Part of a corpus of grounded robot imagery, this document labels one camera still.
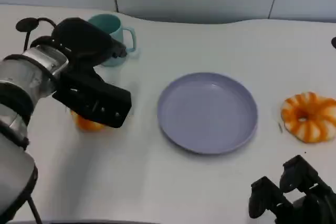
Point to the orange white pumpkin-shaped bread roll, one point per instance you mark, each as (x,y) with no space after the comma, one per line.
(88,125)

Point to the lilac plate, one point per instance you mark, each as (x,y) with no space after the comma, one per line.
(207,113)

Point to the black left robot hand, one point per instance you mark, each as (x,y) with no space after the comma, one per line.
(81,40)

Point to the pale green mug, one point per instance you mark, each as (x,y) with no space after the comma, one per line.
(105,23)

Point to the black table grommet hole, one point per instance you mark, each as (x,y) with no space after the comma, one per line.
(25,24)

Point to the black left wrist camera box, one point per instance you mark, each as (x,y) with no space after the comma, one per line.
(97,98)

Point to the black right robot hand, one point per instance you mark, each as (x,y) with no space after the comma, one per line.
(315,197)

